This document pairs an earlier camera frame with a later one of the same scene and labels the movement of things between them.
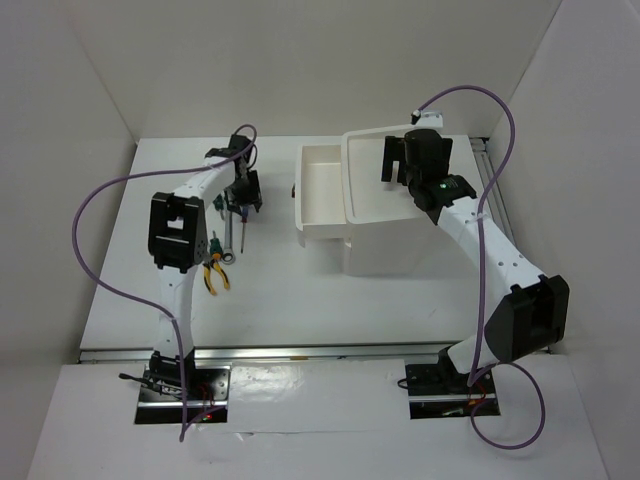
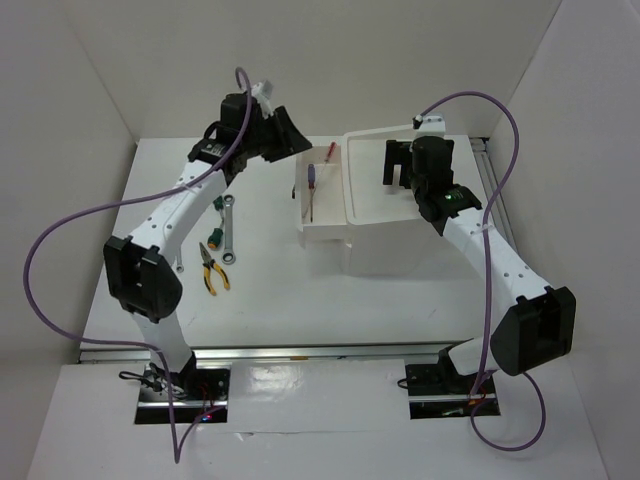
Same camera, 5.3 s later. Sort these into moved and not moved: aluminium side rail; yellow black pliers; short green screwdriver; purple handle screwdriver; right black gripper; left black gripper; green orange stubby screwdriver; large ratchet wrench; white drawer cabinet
Moved: green orange stubby screwdriver; purple handle screwdriver; left black gripper
Not moved: right black gripper; yellow black pliers; white drawer cabinet; aluminium side rail; large ratchet wrench; short green screwdriver
